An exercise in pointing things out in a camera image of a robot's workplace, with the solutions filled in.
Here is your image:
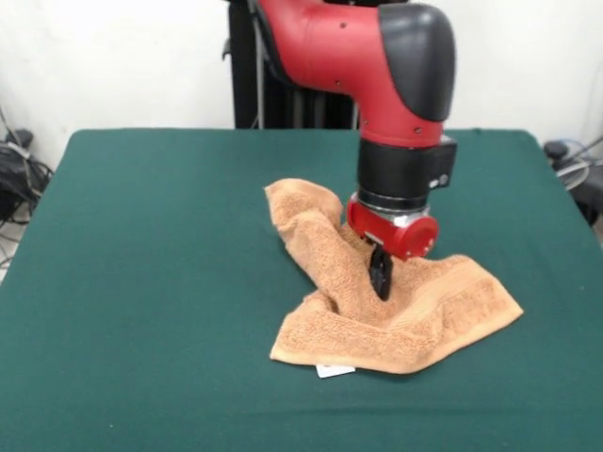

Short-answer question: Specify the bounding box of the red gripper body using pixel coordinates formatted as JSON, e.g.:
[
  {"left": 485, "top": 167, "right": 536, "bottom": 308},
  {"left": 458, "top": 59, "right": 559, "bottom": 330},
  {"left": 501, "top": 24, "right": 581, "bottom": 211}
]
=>
[{"left": 346, "top": 195, "right": 441, "bottom": 262}]

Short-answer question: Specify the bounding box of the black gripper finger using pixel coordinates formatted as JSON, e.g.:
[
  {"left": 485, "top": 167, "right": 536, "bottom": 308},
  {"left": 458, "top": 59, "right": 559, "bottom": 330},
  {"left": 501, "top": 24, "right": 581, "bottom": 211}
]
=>
[
  {"left": 368, "top": 243, "right": 385, "bottom": 292},
  {"left": 378, "top": 250, "right": 394, "bottom": 302}
]

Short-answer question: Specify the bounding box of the orange terry towel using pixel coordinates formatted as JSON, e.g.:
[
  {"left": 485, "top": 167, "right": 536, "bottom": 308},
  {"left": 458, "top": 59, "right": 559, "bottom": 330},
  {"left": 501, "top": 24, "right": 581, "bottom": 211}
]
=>
[{"left": 263, "top": 177, "right": 525, "bottom": 380}]

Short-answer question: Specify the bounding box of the dark green table cloth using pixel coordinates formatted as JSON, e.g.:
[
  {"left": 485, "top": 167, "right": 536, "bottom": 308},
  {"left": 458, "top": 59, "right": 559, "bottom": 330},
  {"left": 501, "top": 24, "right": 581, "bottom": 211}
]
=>
[{"left": 0, "top": 127, "right": 603, "bottom": 452}]

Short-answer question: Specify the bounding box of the grey cable coil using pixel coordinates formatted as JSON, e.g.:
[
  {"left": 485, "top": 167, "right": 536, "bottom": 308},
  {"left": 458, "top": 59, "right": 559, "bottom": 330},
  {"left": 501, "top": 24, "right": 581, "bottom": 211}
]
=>
[{"left": 543, "top": 136, "right": 603, "bottom": 227}]

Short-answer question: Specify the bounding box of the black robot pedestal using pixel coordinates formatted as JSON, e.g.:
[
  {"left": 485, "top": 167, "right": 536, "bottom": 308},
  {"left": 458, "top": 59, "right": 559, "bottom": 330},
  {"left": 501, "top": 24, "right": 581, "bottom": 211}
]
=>
[{"left": 220, "top": 0, "right": 364, "bottom": 129}]

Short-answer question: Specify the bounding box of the black cable bundle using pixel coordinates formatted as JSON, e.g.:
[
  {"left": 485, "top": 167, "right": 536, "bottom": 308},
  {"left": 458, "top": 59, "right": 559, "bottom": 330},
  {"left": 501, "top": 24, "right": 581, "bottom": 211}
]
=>
[{"left": 0, "top": 103, "right": 56, "bottom": 269}]

